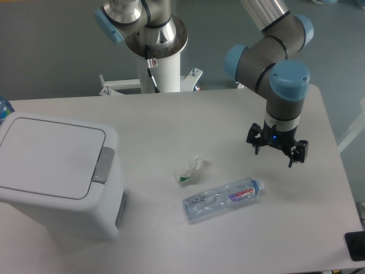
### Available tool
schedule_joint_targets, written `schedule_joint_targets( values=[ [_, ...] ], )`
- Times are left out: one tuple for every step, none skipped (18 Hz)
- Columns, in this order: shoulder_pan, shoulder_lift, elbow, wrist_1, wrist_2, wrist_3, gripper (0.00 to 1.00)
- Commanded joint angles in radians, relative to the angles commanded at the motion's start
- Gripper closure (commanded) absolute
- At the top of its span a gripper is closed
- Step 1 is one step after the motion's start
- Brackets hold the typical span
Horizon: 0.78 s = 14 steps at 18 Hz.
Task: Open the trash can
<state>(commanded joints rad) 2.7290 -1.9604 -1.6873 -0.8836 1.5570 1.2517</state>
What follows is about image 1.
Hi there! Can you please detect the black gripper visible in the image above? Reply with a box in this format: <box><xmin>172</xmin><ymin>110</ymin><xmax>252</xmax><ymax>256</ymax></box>
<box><xmin>246</xmin><ymin>121</ymin><xmax>309</xmax><ymax>168</ymax></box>

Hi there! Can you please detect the white trash can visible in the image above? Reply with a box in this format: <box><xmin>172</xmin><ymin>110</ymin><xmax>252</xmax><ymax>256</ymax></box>
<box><xmin>1</xmin><ymin>112</ymin><xmax>125</xmax><ymax>239</ymax></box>

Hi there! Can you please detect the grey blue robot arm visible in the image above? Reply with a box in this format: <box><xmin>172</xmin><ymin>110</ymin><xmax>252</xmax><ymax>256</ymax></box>
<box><xmin>95</xmin><ymin>1</ymin><xmax>314</xmax><ymax>163</ymax></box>

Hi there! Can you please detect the clear plastic water bottle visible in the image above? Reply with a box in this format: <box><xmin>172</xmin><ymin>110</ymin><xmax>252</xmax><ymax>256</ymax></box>
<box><xmin>182</xmin><ymin>177</ymin><xmax>265</xmax><ymax>221</ymax></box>

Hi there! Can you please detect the crumpled white wrapper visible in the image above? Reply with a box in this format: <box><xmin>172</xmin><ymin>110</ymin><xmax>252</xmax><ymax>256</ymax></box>
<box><xmin>174</xmin><ymin>155</ymin><xmax>204</xmax><ymax>184</ymax></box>

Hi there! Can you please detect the black device at corner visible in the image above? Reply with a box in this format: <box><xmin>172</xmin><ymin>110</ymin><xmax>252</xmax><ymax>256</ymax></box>
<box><xmin>344</xmin><ymin>231</ymin><xmax>364</xmax><ymax>261</ymax></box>

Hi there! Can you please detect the blue bottle at left edge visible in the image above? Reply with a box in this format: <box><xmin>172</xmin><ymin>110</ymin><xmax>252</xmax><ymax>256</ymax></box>
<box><xmin>0</xmin><ymin>96</ymin><xmax>15</xmax><ymax>125</ymax></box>

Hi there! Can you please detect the white frame at right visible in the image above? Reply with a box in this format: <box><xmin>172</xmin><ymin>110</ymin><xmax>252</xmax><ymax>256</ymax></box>
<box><xmin>338</xmin><ymin>98</ymin><xmax>364</xmax><ymax>154</ymax></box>

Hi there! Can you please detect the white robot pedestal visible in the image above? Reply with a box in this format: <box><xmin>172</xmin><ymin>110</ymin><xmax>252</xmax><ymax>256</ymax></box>
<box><xmin>98</xmin><ymin>17</ymin><xmax>204</xmax><ymax>96</ymax></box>

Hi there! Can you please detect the black cable on pedestal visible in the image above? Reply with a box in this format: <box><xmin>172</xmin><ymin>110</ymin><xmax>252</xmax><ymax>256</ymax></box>
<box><xmin>144</xmin><ymin>45</ymin><xmax>161</xmax><ymax>94</ymax></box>

